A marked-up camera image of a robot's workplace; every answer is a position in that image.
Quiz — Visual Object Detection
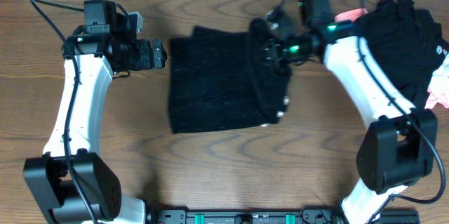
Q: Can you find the black velvet skirt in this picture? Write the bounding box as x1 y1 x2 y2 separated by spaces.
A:
168 18 292 133

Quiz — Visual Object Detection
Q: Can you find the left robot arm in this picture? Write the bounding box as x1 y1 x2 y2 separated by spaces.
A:
23 0 167 223

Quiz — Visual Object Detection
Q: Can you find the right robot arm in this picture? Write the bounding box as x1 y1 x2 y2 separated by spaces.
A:
264 0 443 223

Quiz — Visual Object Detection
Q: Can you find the black t-shirt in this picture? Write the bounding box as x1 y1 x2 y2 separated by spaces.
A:
355 0 448 109

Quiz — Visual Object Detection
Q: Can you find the pink garment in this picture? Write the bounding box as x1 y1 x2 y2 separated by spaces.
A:
335 8 448 109

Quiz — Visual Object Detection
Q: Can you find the left black camera cable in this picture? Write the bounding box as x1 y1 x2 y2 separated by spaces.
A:
29 0 102 224

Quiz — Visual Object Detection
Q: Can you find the black camera cable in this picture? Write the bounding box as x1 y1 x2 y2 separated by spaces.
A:
29 0 102 224
276 0 447 224

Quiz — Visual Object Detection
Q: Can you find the black mounting rail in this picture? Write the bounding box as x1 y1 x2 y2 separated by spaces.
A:
147 209 421 224

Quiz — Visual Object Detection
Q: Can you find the right black camera cable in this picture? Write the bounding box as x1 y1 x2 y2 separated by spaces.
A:
276 0 447 224

